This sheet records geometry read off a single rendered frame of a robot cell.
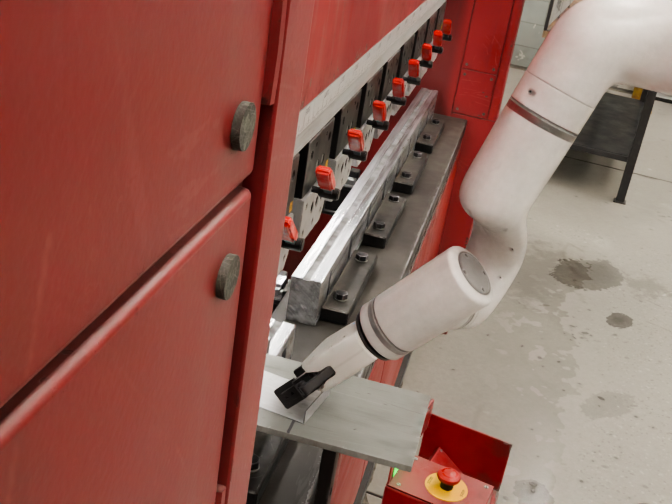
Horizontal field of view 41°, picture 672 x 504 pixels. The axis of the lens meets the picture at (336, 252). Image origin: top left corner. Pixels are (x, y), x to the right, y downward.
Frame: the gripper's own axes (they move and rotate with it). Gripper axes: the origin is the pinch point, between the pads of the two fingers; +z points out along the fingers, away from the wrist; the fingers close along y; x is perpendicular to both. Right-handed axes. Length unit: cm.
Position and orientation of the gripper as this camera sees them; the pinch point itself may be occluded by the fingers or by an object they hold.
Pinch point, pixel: (298, 384)
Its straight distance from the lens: 128.0
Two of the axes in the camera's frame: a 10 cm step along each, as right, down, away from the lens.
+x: 6.0, 8.0, 0.3
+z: -7.0, 5.0, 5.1
